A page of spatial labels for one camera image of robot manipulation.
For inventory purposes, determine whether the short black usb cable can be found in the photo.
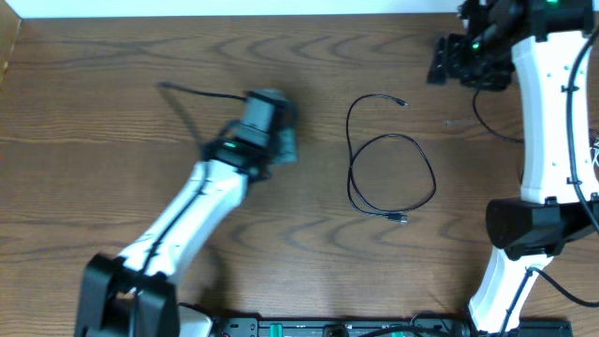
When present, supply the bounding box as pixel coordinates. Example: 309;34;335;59
345;94;438;225

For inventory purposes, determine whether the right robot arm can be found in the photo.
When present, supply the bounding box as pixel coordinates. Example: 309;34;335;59
428;0;598;336

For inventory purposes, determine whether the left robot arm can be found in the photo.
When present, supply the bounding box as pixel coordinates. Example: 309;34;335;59
74;89;298;336

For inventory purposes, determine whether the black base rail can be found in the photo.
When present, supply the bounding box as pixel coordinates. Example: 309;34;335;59
179;303;574;337

